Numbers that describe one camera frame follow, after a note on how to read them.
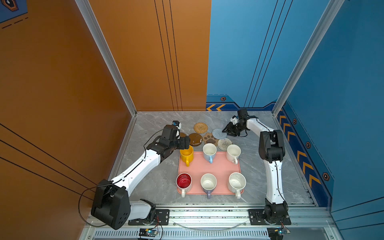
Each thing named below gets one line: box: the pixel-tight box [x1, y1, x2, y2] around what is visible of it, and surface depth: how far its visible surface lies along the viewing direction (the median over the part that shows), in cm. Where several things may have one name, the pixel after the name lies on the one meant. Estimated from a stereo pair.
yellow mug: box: [180, 145, 194, 167], surface depth 88 cm
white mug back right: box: [226, 144, 242, 165], surface depth 90 cm
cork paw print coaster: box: [202, 133, 219, 147], surface depth 105 cm
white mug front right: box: [227, 172, 247, 199], surface depth 80 cm
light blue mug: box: [202, 143, 217, 164], surface depth 89 cm
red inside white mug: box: [176, 172, 193, 198], surface depth 80 cm
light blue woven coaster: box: [212, 128, 228, 140], surface depth 107 cm
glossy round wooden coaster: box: [188, 133, 203, 147], surface depth 104 cm
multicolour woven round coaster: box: [217, 138, 233, 151], surface depth 104 cm
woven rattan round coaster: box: [193, 122, 208, 134], surface depth 113 cm
